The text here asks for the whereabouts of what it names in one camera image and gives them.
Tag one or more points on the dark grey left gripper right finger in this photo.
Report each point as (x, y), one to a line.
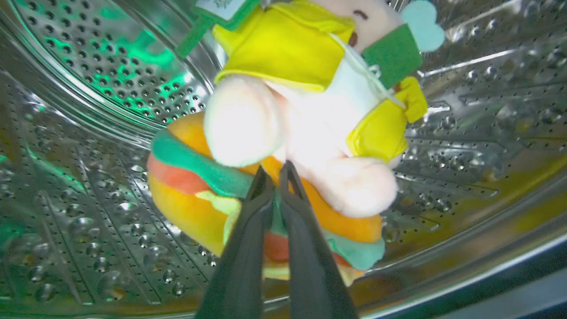
(310, 266)

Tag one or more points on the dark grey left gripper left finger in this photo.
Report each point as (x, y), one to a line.
(239, 266)

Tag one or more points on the plush toy with hamburger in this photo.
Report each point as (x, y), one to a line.
(305, 110)

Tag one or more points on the stainless steel washing machine drum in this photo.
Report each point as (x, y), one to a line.
(88, 177)

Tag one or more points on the grey washing machine door seal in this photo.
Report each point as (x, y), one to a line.
(496, 297)

